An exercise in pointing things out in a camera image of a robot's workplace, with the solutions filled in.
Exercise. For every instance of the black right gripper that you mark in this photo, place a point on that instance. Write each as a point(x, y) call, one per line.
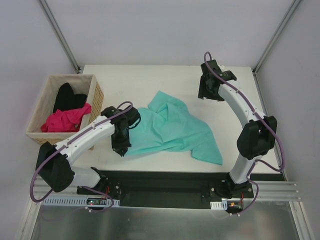
point(206, 91)

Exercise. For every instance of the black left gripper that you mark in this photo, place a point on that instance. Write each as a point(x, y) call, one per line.
point(121, 144)

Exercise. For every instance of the teal t shirt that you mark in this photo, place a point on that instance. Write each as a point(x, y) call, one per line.
point(167, 125)

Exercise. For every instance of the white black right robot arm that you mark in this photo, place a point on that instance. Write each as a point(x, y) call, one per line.
point(256, 137)

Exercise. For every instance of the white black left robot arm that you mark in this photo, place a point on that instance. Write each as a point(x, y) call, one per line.
point(55, 162)

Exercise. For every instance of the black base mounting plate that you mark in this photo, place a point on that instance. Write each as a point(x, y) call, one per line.
point(159, 200)

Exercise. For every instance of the pink t shirt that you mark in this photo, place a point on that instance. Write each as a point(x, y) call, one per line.
point(68, 121)

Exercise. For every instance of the wicker laundry basket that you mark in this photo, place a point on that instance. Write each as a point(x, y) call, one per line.
point(81, 83)

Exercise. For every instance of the black t shirt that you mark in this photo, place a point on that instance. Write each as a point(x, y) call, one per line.
point(67, 100)

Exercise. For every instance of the left white cable duct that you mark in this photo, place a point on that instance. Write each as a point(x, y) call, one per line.
point(75, 201)

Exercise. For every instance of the white cable duct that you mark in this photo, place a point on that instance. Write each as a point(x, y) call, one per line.
point(225, 205)
point(75, 201)

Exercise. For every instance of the right white cable duct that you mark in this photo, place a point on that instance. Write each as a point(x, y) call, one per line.
point(225, 205)

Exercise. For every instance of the right rear aluminium post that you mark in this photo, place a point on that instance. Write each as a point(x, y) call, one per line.
point(293, 7)

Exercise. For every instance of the aluminium post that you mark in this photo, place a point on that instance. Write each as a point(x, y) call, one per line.
point(59, 35)
point(293, 7)

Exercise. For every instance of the aluminium front frame rail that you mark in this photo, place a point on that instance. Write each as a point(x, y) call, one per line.
point(267, 187)

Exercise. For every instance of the left rear aluminium post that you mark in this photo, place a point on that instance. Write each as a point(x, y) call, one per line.
point(59, 35)

